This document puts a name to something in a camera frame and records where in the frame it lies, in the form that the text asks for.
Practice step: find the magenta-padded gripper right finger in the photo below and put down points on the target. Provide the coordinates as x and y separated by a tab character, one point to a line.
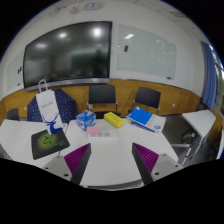
146	160

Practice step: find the white side table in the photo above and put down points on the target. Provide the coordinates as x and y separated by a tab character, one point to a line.
200	120

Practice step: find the blue tissue box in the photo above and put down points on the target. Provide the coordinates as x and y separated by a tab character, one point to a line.
85	120

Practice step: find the white power strip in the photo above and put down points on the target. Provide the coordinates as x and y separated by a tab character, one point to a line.
106	134

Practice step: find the small narrow whiteboard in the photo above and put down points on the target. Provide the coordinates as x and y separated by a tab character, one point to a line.
15	71

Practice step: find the blue curtain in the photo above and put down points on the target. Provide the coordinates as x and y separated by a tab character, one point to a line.
210	80

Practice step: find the black chair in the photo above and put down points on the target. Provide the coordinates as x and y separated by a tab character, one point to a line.
147	97
102	94

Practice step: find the large dark wall screen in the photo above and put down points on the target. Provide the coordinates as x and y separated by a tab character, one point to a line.
66	53

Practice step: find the black whiteboard eraser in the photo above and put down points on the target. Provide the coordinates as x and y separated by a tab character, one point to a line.
126	48

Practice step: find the yellow box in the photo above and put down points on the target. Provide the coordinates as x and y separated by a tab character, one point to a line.
114	120

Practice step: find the black mouse pad green print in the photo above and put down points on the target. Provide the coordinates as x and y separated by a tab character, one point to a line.
48	144

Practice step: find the blue and white book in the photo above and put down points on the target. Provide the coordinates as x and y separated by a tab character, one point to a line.
141	117

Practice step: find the dark grey chair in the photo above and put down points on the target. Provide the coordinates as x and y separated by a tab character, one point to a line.
12	114

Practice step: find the white paper bag blue deer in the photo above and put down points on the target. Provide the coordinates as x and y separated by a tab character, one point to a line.
47	106

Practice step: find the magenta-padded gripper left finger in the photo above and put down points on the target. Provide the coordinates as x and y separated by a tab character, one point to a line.
77	159

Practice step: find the blue dotted bag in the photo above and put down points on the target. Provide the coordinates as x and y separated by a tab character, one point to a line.
68	106

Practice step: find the round wall clock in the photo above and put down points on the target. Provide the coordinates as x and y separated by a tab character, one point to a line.
93	6

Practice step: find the thin blue booklet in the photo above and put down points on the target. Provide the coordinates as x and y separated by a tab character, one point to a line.
140	126

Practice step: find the glass whiteboard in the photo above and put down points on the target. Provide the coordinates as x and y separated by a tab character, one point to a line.
146	51

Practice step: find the pink charger block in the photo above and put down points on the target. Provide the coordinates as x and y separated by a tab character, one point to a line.
92	130

